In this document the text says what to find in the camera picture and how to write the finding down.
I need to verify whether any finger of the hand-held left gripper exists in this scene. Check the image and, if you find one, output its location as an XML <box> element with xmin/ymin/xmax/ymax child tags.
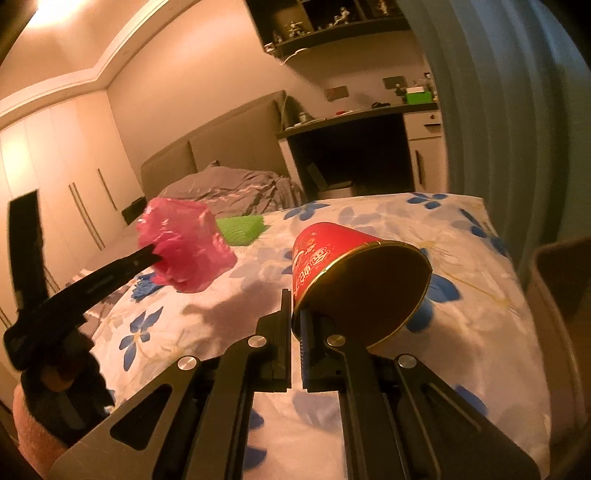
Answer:
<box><xmin>65</xmin><ymin>244</ymin><xmax>160</xmax><ymax>310</ymax></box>

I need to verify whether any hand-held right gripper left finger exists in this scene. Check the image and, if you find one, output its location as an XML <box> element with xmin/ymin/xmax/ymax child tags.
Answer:
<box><xmin>48</xmin><ymin>288</ymin><xmax>293</xmax><ymax>480</ymax></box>

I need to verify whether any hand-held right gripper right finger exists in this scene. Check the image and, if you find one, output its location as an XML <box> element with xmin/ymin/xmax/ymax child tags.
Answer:
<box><xmin>299</xmin><ymin>309</ymin><xmax>541</xmax><ymax>480</ymax></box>

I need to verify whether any pink plastic bag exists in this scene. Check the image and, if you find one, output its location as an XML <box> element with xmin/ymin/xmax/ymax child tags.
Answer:
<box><xmin>137</xmin><ymin>197</ymin><xmax>237</xmax><ymax>294</ymax></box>

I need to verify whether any red paper cup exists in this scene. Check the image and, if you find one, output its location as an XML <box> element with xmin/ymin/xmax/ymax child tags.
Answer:
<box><xmin>291</xmin><ymin>222</ymin><xmax>433</xmax><ymax>348</ymax></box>

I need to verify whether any beige trash bin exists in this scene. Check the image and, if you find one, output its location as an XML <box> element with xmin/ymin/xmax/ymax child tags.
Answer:
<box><xmin>526</xmin><ymin>235</ymin><xmax>591</xmax><ymax>462</ymax></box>

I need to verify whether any person's left forearm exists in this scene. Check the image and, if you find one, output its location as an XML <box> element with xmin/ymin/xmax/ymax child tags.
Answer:
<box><xmin>13</xmin><ymin>383</ymin><xmax>70</xmax><ymax>478</ymax></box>

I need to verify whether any person's left hand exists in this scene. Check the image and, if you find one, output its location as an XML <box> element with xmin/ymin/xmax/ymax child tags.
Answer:
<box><xmin>41</xmin><ymin>332</ymin><xmax>93</xmax><ymax>393</ymax></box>

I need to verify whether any black bedside object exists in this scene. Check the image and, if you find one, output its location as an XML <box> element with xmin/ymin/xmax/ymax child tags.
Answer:
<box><xmin>121</xmin><ymin>196</ymin><xmax>147</xmax><ymax>226</ymax></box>

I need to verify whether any green mesh cloth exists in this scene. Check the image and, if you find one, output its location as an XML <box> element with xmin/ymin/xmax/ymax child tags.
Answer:
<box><xmin>217</xmin><ymin>213</ymin><xmax>266</xmax><ymax>245</ymax></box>

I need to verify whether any white wardrobe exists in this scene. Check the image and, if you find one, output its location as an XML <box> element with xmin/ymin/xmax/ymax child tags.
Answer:
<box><xmin>0</xmin><ymin>90</ymin><xmax>144</xmax><ymax>370</ymax></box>

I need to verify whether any grey striped duvet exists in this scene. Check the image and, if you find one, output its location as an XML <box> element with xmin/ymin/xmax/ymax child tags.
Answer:
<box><xmin>65</xmin><ymin>161</ymin><xmax>308</xmax><ymax>296</ymax></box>

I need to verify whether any floral blanket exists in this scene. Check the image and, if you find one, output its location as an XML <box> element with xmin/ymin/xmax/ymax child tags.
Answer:
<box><xmin>83</xmin><ymin>191</ymin><xmax>552</xmax><ymax>480</ymax></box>

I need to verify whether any grey padded headboard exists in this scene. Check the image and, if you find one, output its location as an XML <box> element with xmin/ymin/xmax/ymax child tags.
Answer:
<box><xmin>140</xmin><ymin>90</ymin><xmax>289</xmax><ymax>199</ymax></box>

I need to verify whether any dark topped desk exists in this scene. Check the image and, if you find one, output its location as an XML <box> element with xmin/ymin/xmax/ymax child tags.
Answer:
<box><xmin>276</xmin><ymin>102</ymin><xmax>446</xmax><ymax>201</ymax></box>

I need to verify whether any grey curtain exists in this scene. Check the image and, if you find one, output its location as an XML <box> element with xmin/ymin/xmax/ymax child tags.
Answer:
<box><xmin>397</xmin><ymin>0</ymin><xmax>591</xmax><ymax>287</ymax></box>

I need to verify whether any group of small figurines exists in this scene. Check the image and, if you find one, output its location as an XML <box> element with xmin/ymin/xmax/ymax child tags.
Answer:
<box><xmin>263</xmin><ymin>0</ymin><xmax>389</xmax><ymax>51</ymax></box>

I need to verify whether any dark wall shelf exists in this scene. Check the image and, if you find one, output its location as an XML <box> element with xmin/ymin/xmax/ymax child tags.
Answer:
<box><xmin>245</xmin><ymin>0</ymin><xmax>411</xmax><ymax>58</ymax></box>

